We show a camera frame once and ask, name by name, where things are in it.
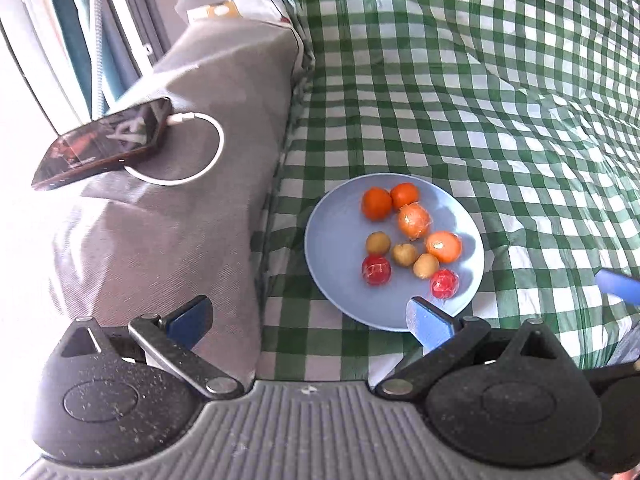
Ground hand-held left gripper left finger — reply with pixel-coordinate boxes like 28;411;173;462
47;296;245;401

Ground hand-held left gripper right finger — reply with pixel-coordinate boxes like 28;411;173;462
375;297;561;402

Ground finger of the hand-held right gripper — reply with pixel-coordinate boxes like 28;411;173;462
595;268;640;306

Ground red plastic-wrapped fruit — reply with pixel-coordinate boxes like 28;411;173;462
361;255;392;286
430;269;460;299

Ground small tan longan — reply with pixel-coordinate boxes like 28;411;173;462
365;231;391;256
413;253;441;279
392;243;420;267

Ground plastic-wrapped orange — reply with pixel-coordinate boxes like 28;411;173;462
397;203;432;241
425;231;463;264

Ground light blue plate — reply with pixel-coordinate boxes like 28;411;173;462
304;173;486;333

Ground bare orange tangerine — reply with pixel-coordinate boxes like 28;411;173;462
362;187;393;221
390;182;420;210

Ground grey blue cloth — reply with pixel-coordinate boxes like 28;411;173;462
609;327;640;367

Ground grey cushion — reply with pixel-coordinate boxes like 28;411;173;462
50;17;307;386

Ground black smartphone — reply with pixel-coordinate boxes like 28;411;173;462
31;97;173;192

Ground green checked cloth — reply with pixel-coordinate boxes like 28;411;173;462
250;0;640;382

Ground white dotted pole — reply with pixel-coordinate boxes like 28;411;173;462
88;0;109;113

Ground teal curtain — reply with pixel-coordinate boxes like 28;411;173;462
42;0;121;116

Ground white charging cable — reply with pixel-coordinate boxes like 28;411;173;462
122;112;224;187

